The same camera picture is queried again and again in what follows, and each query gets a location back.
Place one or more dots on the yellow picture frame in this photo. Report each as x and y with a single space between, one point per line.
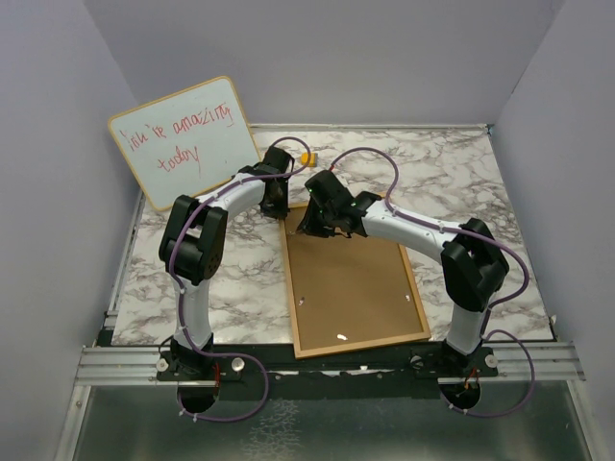
348 294

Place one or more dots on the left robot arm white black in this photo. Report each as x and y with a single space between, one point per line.
193 242

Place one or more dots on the small whiteboard yellow rim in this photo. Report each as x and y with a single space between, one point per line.
185 143

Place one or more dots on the aluminium extrusion rail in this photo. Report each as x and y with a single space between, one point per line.
111 366

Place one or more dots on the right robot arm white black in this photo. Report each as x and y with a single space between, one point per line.
474 267

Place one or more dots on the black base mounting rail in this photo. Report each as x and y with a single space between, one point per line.
246 372

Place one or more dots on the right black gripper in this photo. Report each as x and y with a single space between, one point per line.
309 226

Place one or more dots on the yellow grey eraser block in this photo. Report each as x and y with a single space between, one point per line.
309 160

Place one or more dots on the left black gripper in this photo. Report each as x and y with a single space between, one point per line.
281 209

